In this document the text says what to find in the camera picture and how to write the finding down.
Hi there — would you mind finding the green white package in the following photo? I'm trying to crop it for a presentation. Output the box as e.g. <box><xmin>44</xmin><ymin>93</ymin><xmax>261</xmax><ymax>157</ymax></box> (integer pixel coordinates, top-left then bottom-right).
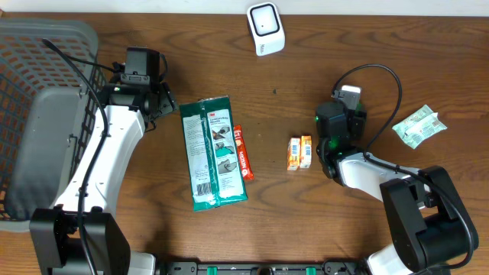
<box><xmin>180</xmin><ymin>96</ymin><xmax>248</xmax><ymax>212</ymax></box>

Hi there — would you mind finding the mint green snack packet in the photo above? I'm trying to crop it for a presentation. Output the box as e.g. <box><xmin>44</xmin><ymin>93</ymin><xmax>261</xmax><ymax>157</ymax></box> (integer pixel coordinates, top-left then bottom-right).
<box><xmin>392</xmin><ymin>105</ymin><xmax>447</xmax><ymax>149</ymax></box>

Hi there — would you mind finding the white barcode scanner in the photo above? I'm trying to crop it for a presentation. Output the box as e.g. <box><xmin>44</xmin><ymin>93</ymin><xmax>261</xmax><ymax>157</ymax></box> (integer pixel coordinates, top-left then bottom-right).
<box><xmin>247</xmin><ymin>2</ymin><xmax>286</xmax><ymax>57</ymax></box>

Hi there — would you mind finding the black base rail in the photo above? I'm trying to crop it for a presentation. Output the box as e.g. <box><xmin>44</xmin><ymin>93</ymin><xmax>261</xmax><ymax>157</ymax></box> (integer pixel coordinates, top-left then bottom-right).
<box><xmin>156</xmin><ymin>260</ymin><xmax>371</xmax><ymax>275</ymax></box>

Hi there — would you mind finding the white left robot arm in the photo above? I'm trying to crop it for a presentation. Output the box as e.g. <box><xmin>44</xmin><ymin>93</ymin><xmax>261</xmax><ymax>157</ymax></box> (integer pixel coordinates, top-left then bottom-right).
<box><xmin>29</xmin><ymin>47</ymin><xmax>178</xmax><ymax>274</ymax></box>

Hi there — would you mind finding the orange small box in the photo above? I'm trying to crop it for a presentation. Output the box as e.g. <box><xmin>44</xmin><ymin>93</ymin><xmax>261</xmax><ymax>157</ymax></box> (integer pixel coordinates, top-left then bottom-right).
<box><xmin>300</xmin><ymin>135</ymin><xmax>312</xmax><ymax>169</ymax></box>
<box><xmin>287</xmin><ymin>137</ymin><xmax>301</xmax><ymax>171</ymax></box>

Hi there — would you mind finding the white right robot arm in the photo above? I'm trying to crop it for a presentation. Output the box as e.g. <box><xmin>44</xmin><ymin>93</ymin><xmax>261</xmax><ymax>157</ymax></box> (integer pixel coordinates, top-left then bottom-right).
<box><xmin>316</xmin><ymin>101</ymin><xmax>479</xmax><ymax>274</ymax></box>

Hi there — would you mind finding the red stick sachet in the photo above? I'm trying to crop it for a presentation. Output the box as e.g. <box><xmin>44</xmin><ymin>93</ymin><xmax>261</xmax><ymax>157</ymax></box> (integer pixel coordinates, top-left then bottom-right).
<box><xmin>234</xmin><ymin>125</ymin><xmax>254</xmax><ymax>180</ymax></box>

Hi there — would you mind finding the grey plastic basket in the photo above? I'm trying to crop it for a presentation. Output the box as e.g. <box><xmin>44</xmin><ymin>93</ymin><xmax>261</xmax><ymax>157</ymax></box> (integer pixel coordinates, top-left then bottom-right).
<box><xmin>1</xmin><ymin>19</ymin><xmax>105</xmax><ymax>232</ymax></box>

